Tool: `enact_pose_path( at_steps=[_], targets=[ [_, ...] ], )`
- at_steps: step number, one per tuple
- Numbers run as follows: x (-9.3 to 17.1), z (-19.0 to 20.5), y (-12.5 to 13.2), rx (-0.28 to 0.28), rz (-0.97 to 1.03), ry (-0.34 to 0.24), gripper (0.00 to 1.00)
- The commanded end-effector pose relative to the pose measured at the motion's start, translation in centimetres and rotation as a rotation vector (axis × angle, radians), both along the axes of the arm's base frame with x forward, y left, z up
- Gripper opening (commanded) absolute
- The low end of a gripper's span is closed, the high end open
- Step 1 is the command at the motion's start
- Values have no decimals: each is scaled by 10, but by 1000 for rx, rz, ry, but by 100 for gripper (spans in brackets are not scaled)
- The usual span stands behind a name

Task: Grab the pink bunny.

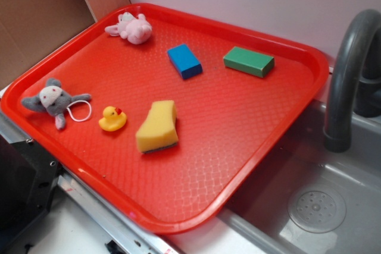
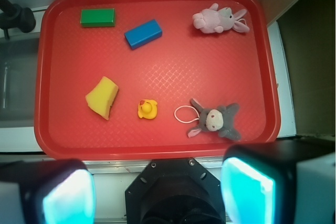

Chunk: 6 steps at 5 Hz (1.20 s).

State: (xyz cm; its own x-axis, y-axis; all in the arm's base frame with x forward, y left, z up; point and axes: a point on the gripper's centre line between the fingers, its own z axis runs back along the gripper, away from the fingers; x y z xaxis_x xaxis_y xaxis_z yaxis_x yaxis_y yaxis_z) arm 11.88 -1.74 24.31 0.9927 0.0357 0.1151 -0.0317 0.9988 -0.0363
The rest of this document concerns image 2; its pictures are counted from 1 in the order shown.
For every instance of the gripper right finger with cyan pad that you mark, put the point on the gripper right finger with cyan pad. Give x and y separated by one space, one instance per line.
285 181

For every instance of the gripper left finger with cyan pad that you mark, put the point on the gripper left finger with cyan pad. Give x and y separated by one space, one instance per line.
47 192

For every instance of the pink plush bunny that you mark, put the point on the pink plush bunny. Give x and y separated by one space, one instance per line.
213 20

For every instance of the grey plush donkey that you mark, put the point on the grey plush donkey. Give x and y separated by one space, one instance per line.
220 120

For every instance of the yellow sponge piece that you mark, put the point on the yellow sponge piece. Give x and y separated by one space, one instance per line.
100 99

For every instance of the yellow rubber duck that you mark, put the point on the yellow rubber duck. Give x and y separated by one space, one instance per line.
147 109

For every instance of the red plastic tray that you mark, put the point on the red plastic tray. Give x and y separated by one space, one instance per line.
183 64

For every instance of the green rectangular block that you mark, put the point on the green rectangular block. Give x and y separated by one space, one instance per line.
98 17

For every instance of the blue rectangular block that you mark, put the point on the blue rectangular block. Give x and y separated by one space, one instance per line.
143 34

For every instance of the black octagonal mount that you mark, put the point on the black octagonal mount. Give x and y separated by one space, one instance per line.
175 191

